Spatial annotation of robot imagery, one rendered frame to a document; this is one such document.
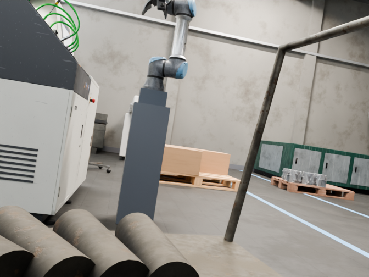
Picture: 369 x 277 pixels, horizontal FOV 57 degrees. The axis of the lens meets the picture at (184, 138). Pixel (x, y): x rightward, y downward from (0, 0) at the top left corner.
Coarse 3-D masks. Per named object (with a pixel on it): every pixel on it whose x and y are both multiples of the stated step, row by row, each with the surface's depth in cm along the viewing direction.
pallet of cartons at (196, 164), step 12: (168, 156) 430; (180, 156) 434; (192, 156) 438; (204, 156) 490; (216, 156) 495; (228, 156) 500; (168, 168) 430; (180, 168) 434; (192, 168) 439; (204, 168) 491; (216, 168) 496; (180, 180) 474; (192, 180) 449; (204, 180) 524; (216, 180) 529; (228, 180) 454; (240, 180) 461
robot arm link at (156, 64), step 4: (152, 60) 228; (156, 60) 227; (160, 60) 227; (164, 60) 228; (148, 64) 231; (152, 64) 227; (156, 64) 227; (160, 64) 226; (164, 64) 225; (148, 68) 230; (152, 68) 227; (156, 68) 227; (160, 68) 226; (148, 72) 229; (152, 72) 227; (156, 72) 227; (160, 72) 227; (160, 76) 228; (164, 76) 230
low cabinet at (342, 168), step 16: (272, 144) 767; (288, 144) 695; (256, 160) 841; (272, 160) 753; (288, 160) 685; (304, 160) 683; (320, 160) 690; (336, 160) 696; (352, 160) 703; (368, 160) 709; (336, 176) 697; (352, 176) 703; (368, 176) 710; (368, 192) 717
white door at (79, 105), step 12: (72, 108) 200; (84, 108) 248; (72, 120) 207; (84, 120) 258; (72, 132) 213; (72, 144) 220; (72, 156) 228; (72, 168) 236; (60, 180) 197; (72, 180) 245; (60, 192) 203
